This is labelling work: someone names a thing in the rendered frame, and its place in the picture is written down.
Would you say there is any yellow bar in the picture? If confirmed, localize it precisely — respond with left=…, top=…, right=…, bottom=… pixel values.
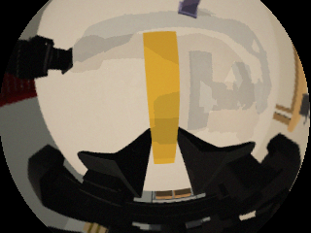
left=143, top=31, right=180, bottom=164

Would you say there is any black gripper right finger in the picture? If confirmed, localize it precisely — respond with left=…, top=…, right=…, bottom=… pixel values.
left=176, top=127, right=256, bottom=195

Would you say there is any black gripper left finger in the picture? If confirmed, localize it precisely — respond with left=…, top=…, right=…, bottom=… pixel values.
left=77, top=128, right=152, bottom=198

